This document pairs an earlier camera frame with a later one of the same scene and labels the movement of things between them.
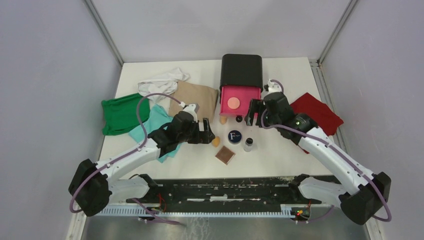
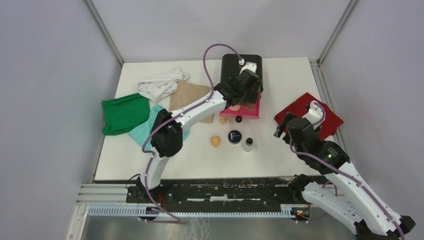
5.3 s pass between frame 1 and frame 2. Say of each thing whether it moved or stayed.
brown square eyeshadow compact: moved
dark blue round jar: stayed
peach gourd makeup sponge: stayed
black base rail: stayed
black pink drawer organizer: stayed
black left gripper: moved
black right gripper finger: moved
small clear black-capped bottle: stayed
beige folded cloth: stayed
